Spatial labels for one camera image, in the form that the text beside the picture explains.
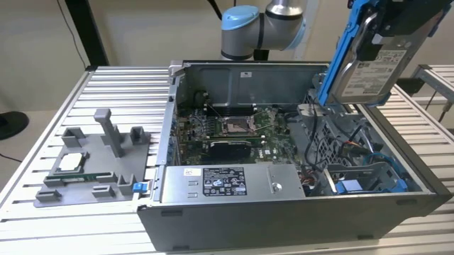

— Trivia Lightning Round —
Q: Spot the open grey PC case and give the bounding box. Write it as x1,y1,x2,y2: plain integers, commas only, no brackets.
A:
136,59,454,252

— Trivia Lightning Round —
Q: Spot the black metal post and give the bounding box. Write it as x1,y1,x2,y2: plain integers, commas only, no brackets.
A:
65,0,109,66

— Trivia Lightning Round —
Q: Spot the grey plastic parts rack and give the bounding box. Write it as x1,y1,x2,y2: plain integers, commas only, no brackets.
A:
31,107,152,208

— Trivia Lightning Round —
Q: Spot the silver CPU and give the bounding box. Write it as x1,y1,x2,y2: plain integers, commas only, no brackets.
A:
55,152,89,172

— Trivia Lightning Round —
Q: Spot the black RAM slots row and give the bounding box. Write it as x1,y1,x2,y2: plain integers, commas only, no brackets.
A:
204,104,257,117

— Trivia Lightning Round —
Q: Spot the black hanging arm cable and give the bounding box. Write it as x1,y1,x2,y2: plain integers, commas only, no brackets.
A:
206,0,224,21

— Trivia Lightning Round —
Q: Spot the thin metal locking lever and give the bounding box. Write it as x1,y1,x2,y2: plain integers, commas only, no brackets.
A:
206,102,224,119

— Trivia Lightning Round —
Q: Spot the black graphics card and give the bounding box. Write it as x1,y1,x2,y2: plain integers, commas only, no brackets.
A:
206,140,252,163

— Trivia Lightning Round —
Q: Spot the blue data wire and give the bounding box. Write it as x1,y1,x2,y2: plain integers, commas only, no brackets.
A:
363,150,404,184

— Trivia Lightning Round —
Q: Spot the CPU socket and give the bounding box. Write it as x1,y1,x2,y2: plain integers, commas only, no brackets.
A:
221,115,254,136

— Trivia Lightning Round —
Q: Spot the green RAM stick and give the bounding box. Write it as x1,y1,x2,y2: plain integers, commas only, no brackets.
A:
47,172,110,184

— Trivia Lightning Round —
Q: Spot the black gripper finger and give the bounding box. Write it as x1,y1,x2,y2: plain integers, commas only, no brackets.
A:
360,33,385,62

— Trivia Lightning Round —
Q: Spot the blue drive carrier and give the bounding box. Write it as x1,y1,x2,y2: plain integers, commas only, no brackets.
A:
335,179,407,193

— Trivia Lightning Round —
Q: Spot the grey metal disk bay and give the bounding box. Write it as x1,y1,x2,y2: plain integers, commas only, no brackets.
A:
288,73,424,197

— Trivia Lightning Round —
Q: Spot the hard disk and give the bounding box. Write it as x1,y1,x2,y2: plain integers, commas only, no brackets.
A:
316,0,447,107

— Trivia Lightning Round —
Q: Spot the silver power supply unit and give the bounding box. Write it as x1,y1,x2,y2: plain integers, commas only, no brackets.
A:
158,164,307,200

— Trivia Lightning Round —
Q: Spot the green motherboard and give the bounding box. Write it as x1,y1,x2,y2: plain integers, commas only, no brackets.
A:
174,105,305,165

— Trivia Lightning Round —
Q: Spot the black round stand base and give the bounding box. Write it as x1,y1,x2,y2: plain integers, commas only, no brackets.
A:
0,111,29,140

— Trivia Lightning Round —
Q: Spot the black power wire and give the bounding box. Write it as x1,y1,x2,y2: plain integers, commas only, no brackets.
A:
304,103,359,173

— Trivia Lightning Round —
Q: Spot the aluminium side table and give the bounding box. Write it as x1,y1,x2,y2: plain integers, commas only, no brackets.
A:
391,63,454,124

